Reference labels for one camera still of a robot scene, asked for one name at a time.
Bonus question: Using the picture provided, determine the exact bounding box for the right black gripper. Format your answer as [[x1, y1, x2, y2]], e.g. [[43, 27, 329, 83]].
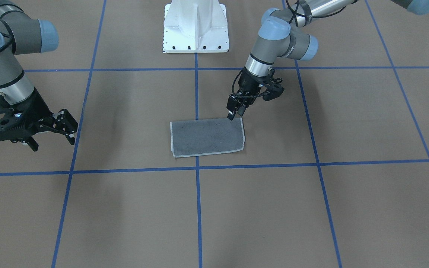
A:
[[12, 89, 78, 151]]

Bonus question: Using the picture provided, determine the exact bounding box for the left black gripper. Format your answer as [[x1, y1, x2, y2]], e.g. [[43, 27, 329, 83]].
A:
[[226, 68, 271, 121]]

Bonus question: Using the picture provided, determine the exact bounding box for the pink towel white edging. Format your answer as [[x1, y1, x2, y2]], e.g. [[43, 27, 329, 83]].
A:
[[170, 118, 245, 158]]

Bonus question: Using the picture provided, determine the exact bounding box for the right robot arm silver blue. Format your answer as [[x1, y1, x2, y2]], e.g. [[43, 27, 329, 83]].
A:
[[0, 0, 78, 151]]

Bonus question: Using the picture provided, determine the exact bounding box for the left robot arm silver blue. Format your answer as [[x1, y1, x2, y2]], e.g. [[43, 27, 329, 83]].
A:
[[226, 0, 387, 120]]

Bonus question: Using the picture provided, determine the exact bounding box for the brown paper table cover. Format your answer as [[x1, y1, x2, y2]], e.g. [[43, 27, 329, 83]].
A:
[[0, 0, 429, 268]]

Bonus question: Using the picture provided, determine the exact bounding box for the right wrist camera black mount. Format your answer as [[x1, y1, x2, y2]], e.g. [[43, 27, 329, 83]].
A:
[[0, 95, 38, 142]]

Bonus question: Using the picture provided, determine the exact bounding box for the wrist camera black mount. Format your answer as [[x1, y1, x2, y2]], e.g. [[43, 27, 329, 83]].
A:
[[262, 77, 285, 101], [0, 95, 38, 142]]

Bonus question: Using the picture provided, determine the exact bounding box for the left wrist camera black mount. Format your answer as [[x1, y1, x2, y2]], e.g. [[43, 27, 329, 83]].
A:
[[262, 77, 285, 101]]

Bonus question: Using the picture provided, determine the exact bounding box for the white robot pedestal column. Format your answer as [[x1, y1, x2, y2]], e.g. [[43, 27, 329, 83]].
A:
[[162, 0, 230, 53]]

